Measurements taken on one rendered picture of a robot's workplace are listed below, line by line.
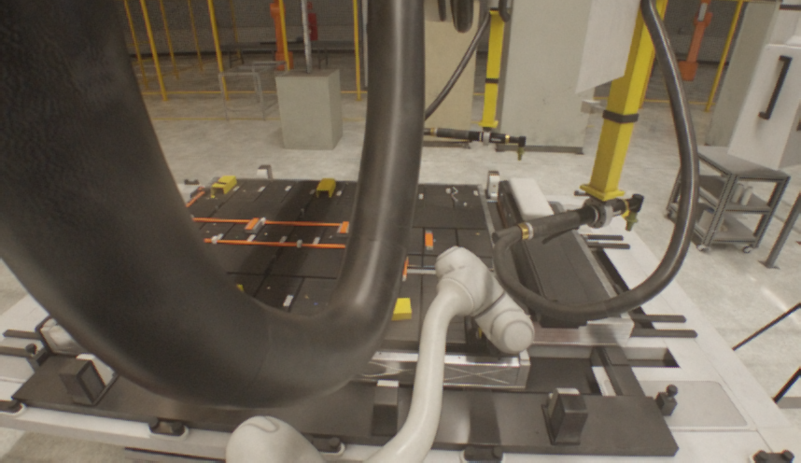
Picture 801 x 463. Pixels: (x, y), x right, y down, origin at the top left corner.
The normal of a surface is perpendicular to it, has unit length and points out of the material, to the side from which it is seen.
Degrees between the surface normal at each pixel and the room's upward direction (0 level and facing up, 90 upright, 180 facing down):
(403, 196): 70
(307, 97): 90
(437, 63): 90
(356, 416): 0
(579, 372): 0
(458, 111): 90
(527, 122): 90
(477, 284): 42
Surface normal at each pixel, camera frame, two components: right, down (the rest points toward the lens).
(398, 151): 0.16, -0.15
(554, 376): 0.00, -0.88
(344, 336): 0.83, -0.50
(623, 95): -0.92, 0.18
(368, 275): 0.03, -0.34
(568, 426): -0.07, 0.47
